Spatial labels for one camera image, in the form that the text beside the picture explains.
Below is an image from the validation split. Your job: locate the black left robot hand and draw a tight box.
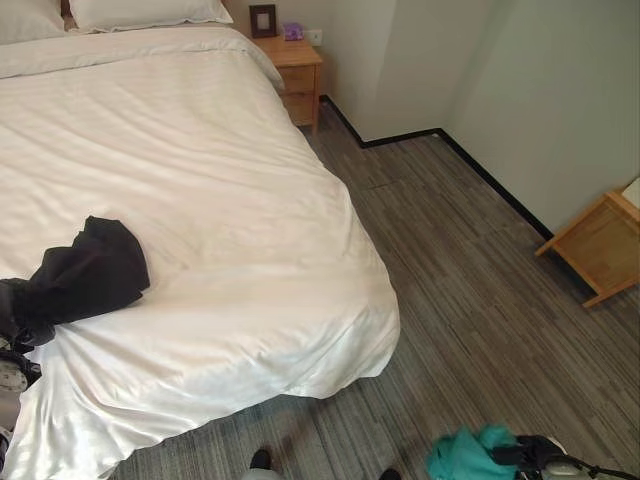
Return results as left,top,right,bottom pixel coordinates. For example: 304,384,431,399
0,277,56,348

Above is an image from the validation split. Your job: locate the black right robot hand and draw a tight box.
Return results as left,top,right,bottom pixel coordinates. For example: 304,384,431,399
493,434,569,479

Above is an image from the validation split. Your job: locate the teal garment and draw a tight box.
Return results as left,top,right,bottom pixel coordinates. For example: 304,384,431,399
425,424,527,480

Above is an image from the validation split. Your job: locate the black garment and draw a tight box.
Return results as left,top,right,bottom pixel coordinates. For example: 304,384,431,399
9,215,152,329

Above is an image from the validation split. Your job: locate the white duvet bed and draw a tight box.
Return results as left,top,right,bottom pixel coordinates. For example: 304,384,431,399
0,24,403,480

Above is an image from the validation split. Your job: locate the wooden stool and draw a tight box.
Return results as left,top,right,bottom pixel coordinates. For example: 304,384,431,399
534,174,640,309

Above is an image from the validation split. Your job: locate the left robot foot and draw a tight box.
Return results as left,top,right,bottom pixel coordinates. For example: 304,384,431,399
243,448,275,480

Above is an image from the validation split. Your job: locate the black baseboard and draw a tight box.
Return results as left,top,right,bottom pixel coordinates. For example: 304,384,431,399
318,94,555,242

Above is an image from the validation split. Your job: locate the white pillow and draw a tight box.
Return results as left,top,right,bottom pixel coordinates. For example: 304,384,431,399
0,0,67,47
66,0,234,35

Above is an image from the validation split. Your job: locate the wooden nightstand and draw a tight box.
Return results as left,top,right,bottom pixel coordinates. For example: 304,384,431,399
252,35,325,136

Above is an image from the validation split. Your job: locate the dark picture frame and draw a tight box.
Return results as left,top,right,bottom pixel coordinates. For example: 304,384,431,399
248,3,278,40

